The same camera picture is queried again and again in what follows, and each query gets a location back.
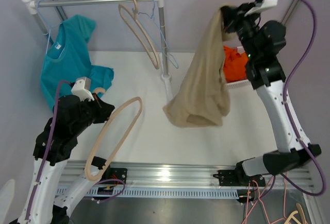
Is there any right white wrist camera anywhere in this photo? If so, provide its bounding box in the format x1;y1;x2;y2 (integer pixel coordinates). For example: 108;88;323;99
244;0;278;16

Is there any orange t shirt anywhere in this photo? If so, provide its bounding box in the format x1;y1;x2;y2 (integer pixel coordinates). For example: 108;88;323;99
222;45;250;83

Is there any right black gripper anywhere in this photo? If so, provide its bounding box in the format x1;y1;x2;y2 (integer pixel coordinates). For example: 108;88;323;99
222;2;263;61

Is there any white perforated plastic basket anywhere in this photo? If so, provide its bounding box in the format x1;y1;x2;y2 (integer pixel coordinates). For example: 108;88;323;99
224;45;252;90

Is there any beige t shirt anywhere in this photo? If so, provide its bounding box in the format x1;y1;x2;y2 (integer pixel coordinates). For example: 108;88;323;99
163;10;235;128

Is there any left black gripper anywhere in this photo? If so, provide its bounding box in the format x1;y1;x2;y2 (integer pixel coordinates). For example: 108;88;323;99
72;92;114;134

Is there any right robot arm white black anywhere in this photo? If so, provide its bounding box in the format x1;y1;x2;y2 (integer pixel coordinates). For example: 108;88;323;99
220;3;321;185

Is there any teal t shirt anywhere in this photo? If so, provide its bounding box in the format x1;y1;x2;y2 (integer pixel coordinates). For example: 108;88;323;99
40;14;114;109

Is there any aluminium mounting rail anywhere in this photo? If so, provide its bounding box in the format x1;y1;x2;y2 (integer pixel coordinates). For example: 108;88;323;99
59;161;314;189

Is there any beige hanger bottom right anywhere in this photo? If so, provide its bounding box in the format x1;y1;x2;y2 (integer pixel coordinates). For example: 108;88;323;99
273;203;308;224

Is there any beige wooden hanger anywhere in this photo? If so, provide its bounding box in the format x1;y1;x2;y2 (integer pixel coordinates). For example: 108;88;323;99
118;0;160;70
84;96;143;182

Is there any white slotted cable duct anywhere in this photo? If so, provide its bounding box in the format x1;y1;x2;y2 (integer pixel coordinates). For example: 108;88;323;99
55;186;239;199

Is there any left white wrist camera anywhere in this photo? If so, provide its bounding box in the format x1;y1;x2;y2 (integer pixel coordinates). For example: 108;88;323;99
71;77;94;101

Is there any metal clothes rack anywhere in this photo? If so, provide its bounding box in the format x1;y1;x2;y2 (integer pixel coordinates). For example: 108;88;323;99
21;0;173;101

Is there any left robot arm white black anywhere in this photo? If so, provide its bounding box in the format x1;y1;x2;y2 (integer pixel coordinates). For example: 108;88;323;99
13;95;115;223

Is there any pink wire hanger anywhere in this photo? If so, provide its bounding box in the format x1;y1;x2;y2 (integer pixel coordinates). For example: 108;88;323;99
242;176;287;223

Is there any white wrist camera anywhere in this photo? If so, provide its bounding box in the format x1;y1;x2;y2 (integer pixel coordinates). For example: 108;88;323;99
244;0;278;16
71;77;94;101

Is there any light blue wire hanger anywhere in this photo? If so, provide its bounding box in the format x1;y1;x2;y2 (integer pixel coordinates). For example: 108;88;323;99
136;0;179;69

